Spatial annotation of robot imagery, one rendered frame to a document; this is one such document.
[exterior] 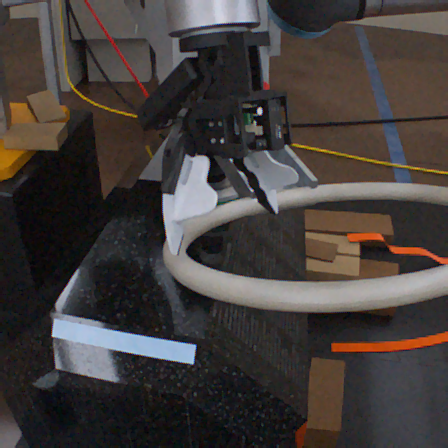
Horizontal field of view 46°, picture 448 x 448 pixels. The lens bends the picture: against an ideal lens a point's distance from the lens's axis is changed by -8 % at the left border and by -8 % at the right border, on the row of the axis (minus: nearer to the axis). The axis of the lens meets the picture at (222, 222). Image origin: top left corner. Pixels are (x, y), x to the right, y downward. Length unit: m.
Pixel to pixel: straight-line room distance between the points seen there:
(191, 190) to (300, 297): 0.14
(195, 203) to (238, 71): 0.12
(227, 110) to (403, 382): 1.70
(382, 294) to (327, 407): 1.30
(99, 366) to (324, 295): 0.69
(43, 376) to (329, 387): 1.00
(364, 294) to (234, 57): 0.25
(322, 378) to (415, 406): 0.38
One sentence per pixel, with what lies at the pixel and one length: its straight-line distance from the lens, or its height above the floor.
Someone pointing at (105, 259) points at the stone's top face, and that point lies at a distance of 1.28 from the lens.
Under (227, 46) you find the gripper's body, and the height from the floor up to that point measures 1.45.
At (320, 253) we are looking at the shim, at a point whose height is 0.22.
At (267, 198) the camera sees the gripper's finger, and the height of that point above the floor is 1.27.
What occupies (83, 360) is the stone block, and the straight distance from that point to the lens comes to 1.16.
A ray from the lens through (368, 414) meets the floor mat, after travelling 1.98.
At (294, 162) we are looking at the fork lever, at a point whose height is 1.10.
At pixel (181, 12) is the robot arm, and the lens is 0.51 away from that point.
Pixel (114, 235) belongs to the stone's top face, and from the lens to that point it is 1.35.
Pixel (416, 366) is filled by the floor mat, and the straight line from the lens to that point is 2.16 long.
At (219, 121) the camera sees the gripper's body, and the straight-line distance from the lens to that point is 0.51.
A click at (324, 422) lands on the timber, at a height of 0.14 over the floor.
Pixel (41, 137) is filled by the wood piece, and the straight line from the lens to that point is 1.80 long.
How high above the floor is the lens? 1.61
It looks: 36 degrees down
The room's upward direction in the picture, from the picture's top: straight up
